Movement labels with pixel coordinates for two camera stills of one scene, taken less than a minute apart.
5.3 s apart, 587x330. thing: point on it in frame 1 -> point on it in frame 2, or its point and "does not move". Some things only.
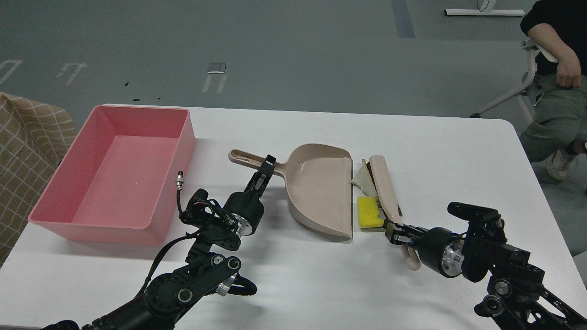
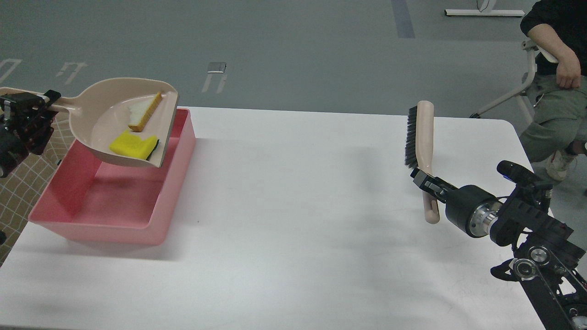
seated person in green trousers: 557,29 does not move
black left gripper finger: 267,169 -> 53,96
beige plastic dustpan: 318,179 -> 98,109
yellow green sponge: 368,207 -> 133,144
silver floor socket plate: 217,68 does not move
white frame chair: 530,46 does not move
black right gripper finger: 399,238 -> 435,190
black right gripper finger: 390,227 -> 437,183
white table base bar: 484,12 does not move
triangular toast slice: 364,180 -> 141,112
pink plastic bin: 116,184 does not move
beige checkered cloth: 34,136 does not move
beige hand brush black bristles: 390,202 -> 419,151
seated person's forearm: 545,36 does not move
